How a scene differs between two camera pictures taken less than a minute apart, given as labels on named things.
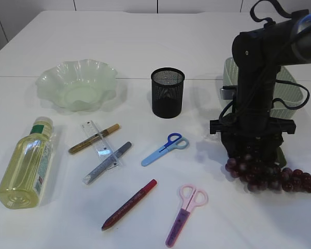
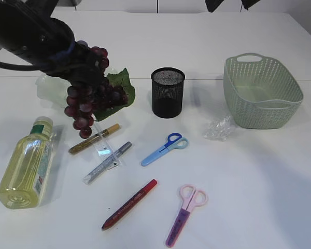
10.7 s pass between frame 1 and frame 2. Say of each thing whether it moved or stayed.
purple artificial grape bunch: moved
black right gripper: moved
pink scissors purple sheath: stayed
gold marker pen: stayed
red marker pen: stayed
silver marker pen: stayed
